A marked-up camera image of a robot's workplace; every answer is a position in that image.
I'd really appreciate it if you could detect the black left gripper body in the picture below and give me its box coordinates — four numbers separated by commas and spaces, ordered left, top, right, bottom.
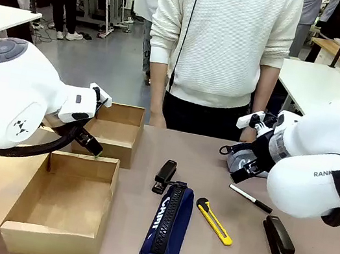
71, 125, 96, 150

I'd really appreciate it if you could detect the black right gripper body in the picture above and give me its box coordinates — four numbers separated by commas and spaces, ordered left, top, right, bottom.
246, 124, 282, 178

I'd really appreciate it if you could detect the grey pouch with black loop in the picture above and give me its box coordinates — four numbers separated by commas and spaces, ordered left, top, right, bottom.
216, 138, 274, 180

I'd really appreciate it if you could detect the blue Campus pencil case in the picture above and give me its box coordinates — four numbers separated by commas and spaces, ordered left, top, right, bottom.
138, 176, 198, 254

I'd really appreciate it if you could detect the person's right forearm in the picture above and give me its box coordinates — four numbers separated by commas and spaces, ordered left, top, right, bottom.
140, 58, 178, 121

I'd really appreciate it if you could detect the person's left forearm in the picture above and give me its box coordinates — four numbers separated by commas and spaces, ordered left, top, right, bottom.
250, 63, 282, 120

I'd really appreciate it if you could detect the small cardboard box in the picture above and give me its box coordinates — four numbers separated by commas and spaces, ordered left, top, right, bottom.
68, 96, 146, 171

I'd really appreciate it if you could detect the large cardboard box with lid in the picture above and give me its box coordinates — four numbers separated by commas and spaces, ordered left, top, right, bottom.
0, 138, 122, 254

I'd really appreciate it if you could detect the person's left hand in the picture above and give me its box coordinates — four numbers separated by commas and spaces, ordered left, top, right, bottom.
239, 123, 258, 145

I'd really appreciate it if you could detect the person's right hand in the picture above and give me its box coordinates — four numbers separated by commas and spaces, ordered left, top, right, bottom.
147, 111, 170, 130

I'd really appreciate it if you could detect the black and white marker pen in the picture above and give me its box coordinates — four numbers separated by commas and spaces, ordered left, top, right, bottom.
225, 183, 276, 214

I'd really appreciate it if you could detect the yellow utility knife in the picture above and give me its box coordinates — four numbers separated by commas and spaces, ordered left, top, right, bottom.
190, 196, 240, 247

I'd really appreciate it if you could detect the small black stapler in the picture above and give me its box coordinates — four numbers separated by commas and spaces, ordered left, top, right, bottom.
151, 157, 179, 197

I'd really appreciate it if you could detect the long black stapler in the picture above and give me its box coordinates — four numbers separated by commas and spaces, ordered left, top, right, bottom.
257, 213, 302, 254

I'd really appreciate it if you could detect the white side table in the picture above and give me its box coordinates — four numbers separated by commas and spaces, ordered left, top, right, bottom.
0, 5, 44, 52
271, 56, 340, 124

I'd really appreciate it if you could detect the person in white sweater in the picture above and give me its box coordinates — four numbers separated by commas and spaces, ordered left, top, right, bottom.
133, 0, 306, 149

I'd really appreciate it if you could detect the wooden background table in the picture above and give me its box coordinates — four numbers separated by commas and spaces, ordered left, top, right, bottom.
307, 36, 340, 70

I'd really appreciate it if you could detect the bystander in grey shirt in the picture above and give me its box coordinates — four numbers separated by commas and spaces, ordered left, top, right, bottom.
287, 0, 332, 64

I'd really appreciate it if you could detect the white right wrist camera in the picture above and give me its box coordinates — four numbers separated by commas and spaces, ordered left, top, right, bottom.
235, 107, 266, 133

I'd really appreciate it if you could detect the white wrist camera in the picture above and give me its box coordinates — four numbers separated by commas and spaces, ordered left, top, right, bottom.
235, 107, 266, 133
86, 82, 116, 110

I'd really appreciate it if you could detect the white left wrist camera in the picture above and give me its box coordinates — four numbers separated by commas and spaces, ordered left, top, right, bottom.
86, 82, 116, 110

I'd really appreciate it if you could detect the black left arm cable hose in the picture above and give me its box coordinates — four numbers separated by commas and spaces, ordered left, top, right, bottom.
0, 102, 93, 172

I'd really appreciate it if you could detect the thin black microphone cable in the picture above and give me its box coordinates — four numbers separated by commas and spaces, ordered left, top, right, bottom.
168, 0, 202, 91

